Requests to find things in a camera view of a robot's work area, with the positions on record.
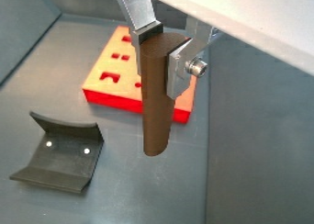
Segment dark grey curved bracket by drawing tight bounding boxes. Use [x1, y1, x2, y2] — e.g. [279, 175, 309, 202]
[9, 112, 104, 193]

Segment brown oval peg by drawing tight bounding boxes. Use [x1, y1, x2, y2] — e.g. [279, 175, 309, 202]
[140, 33, 186, 156]

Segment red shape sorting board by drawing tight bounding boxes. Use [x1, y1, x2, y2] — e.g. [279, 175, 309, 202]
[82, 25, 199, 125]

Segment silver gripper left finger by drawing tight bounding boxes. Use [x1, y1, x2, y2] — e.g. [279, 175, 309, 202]
[116, 0, 163, 73]

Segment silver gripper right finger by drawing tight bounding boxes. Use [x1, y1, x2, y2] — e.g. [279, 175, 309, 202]
[167, 17, 221, 99]

